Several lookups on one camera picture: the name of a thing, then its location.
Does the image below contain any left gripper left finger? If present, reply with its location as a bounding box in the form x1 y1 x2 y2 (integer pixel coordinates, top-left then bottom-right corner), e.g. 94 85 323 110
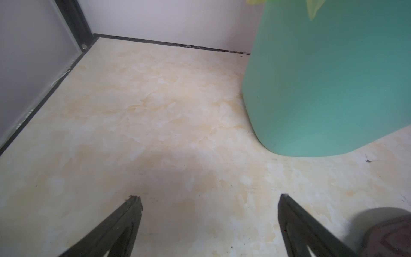
61 196 143 257

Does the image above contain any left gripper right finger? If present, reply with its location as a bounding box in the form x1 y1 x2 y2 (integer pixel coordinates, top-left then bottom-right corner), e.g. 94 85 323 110
278 194 356 257

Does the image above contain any dark brown plastic dustpan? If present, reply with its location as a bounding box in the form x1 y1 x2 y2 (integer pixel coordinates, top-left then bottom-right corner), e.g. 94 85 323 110
360 215 411 257

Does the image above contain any green plastic trash bin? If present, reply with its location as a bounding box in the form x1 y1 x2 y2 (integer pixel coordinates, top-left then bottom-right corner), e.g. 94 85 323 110
242 1 411 157

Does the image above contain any light green bin liner bag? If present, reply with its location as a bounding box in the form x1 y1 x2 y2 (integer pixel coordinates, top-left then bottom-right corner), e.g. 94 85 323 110
246 0 326 20

